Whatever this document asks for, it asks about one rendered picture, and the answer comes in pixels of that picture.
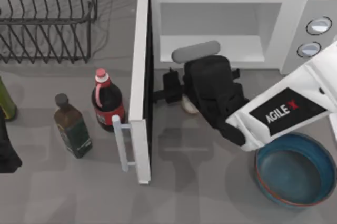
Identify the small white rounded object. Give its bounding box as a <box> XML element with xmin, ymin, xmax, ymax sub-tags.
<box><xmin>181</xmin><ymin>94</ymin><xmax>201</xmax><ymax>115</ymax></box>

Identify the white microwave door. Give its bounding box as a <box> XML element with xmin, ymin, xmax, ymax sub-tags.
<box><xmin>128</xmin><ymin>0</ymin><xmax>153</xmax><ymax>186</ymax></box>

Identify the pale grey rounded box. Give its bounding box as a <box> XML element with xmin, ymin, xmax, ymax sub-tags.
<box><xmin>171</xmin><ymin>40</ymin><xmax>221</xmax><ymax>64</ymax></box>

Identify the dark bottle with red cap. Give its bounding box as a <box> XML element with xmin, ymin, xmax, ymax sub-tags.
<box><xmin>91</xmin><ymin>67</ymin><xmax>127</xmax><ymax>133</ymax></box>

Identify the brown bottle with green label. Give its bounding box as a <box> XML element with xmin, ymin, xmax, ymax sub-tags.
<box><xmin>53</xmin><ymin>93</ymin><xmax>94</xmax><ymax>160</ymax></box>

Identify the small round microwave knob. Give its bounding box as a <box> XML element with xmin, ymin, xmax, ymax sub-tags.
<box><xmin>296</xmin><ymin>41</ymin><xmax>322</xmax><ymax>59</ymax></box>

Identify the pale microwave oven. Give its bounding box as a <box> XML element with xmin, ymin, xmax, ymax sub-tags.
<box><xmin>146</xmin><ymin>0</ymin><xmax>337</xmax><ymax>77</ymax></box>

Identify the blue bowl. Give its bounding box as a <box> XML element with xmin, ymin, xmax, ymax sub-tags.
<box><xmin>253</xmin><ymin>132</ymin><xmax>337</xmax><ymax>208</ymax></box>

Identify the large round microwave knob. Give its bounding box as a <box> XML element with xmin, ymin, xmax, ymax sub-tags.
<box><xmin>305</xmin><ymin>16</ymin><xmax>333</xmax><ymax>36</ymax></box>

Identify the pale grey door handle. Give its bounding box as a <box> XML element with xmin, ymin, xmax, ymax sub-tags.
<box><xmin>111</xmin><ymin>115</ymin><xmax>138</xmax><ymax>173</ymax></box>

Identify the black wire dish rack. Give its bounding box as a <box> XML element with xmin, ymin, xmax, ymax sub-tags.
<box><xmin>0</xmin><ymin>0</ymin><xmax>101</xmax><ymax>64</ymax></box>

